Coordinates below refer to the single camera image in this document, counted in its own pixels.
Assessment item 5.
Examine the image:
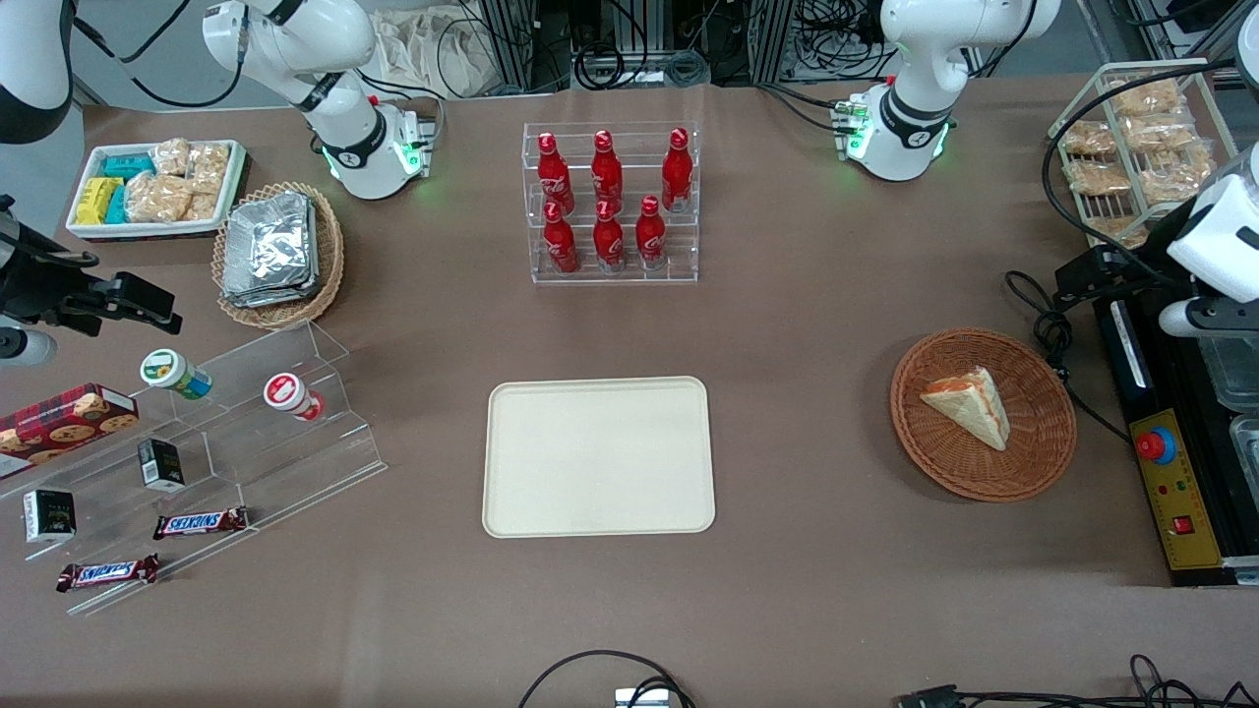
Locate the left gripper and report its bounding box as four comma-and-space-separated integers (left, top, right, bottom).
1055, 195, 1259, 337

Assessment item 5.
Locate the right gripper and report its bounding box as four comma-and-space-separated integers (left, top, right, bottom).
0, 195, 184, 367

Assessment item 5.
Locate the triangular sandwich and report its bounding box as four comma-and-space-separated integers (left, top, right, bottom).
920, 366, 1011, 452

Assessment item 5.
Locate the white rectangular snack tray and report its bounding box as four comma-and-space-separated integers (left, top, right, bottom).
66, 140, 247, 242

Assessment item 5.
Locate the round brown wicker basket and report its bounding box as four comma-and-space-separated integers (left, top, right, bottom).
890, 327, 1078, 503

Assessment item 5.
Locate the oval light wicker basket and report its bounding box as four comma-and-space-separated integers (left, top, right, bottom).
211, 182, 345, 330

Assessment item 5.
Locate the beige rectangular tray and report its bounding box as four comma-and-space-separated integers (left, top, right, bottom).
482, 376, 716, 539

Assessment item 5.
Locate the bagged fried snack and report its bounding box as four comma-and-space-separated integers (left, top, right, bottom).
1067, 160, 1133, 197
1141, 149, 1219, 205
1062, 120, 1118, 157
1121, 114, 1197, 154
1107, 77, 1182, 118
1087, 216, 1150, 249

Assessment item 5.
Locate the green lid yogurt cup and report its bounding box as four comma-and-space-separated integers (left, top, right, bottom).
140, 349, 213, 400

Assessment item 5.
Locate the yellow snack packet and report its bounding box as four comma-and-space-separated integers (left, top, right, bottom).
76, 177, 124, 226

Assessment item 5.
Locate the red tartan cookie box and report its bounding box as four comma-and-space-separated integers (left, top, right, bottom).
0, 383, 140, 480

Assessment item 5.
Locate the large clear plastic container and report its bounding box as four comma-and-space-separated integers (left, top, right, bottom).
1195, 334, 1259, 412

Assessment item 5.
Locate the small black barcode box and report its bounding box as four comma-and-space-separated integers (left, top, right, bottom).
137, 439, 186, 494

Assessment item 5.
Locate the silver foil packet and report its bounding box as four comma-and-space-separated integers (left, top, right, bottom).
221, 192, 321, 309

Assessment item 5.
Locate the red lid yogurt cup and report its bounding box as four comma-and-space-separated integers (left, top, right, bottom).
263, 373, 326, 423

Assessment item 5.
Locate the black machine with yellow panel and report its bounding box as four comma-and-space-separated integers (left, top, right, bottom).
1094, 270, 1259, 588

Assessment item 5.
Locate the small clear plastic container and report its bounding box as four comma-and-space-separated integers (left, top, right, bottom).
1229, 415, 1259, 483

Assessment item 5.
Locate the black and white carton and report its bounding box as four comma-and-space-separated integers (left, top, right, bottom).
23, 489, 78, 545

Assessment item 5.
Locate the clear acrylic stepped shelf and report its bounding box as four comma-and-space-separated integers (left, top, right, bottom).
0, 320, 388, 618

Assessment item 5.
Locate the Snickers chocolate bar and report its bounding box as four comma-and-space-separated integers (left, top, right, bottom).
152, 506, 250, 541
56, 554, 160, 593

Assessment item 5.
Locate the beige cloth bag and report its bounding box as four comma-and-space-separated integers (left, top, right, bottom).
372, 8, 505, 99

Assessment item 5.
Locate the red cola bottle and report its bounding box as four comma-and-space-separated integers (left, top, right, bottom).
591, 130, 624, 209
593, 200, 626, 272
635, 196, 667, 270
661, 128, 693, 213
543, 202, 579, 275
537, 133, 575, 212

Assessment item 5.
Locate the clear acrylic bottle rack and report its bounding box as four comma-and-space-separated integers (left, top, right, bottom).
522, 122, 700, 286

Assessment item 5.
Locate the black machine power cable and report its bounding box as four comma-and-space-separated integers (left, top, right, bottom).
1003, 270, 1132, 443

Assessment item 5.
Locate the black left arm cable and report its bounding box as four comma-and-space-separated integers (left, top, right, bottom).
1042, 57, 1259, 259

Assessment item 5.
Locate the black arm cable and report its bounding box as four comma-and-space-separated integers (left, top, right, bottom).
1042, 57, 1259, 259
71, 0, 249, 110

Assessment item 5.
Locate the white wire rack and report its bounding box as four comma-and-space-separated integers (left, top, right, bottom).
1048, 59, 1242, 266

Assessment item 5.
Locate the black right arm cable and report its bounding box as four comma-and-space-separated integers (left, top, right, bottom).
71, 0, 249, 110

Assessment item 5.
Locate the black cable with connector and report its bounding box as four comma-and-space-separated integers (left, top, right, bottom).
893, 654, 1259, 708

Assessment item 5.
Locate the grey aluminium frame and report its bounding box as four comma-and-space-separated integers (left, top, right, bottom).
477, 0, 800, 94

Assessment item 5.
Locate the black coiled cable bundle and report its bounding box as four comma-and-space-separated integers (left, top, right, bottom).
573, 39, 711, 91

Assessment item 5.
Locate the black looped table cable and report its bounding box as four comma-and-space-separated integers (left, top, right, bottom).
518, 649, 695, 708

